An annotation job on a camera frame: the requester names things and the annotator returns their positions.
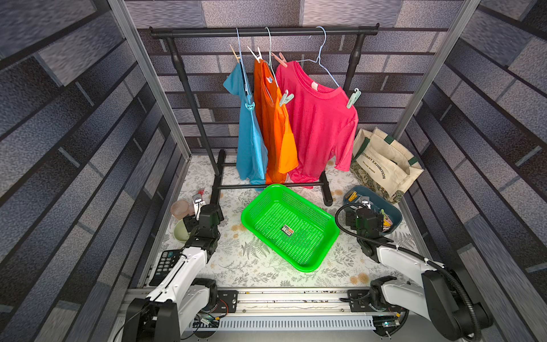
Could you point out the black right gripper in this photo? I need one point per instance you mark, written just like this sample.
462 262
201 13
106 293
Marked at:
382 220

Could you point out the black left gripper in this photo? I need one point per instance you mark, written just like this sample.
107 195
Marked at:
191 223

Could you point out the blue t-shirt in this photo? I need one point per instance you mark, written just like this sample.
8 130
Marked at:
252 155

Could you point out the pink t-shirt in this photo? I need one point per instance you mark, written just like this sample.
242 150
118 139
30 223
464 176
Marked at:
323 127

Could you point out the orange t-shirt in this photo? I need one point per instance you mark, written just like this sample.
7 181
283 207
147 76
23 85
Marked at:
274 123

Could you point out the mint green clothespin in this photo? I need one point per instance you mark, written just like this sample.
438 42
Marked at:
353 98

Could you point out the teal blue clothespin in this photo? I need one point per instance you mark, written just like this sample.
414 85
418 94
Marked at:
249 103

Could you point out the sage green clothespin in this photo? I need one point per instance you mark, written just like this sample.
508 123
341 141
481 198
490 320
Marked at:
286 98

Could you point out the light blue wire hanger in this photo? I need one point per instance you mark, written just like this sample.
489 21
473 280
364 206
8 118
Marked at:
318 59

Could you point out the tan clothespin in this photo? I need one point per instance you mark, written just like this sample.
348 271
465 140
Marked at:
237 57

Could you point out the dusty pink clothespin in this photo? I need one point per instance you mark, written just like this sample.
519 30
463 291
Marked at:
280 59

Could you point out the white wire hanger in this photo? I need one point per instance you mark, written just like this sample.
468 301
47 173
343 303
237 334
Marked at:
270 56

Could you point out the white clothespin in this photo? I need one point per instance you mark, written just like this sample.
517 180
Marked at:
257 56

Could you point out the mint wire hanger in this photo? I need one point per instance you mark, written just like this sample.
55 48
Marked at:
243 70

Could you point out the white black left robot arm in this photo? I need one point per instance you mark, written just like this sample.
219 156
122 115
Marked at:
169 309

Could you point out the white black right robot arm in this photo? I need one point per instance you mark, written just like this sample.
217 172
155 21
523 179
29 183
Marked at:
447 297

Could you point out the light green bowl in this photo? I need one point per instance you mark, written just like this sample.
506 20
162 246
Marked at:
180 232

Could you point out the teal clothespin tray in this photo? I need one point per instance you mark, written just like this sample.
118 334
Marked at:
361 194

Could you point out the black calculator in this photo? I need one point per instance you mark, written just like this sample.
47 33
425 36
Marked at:
167 262

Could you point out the cream canvas tote bag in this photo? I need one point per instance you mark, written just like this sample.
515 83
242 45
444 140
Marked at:
384 165

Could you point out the black clothes rack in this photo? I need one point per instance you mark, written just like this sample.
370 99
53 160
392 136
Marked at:
169 35

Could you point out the floral table cloth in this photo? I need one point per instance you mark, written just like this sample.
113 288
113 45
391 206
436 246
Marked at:
242 260

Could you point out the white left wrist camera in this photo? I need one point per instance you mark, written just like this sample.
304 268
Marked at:
198 203

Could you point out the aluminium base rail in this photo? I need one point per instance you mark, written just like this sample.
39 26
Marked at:
282 307

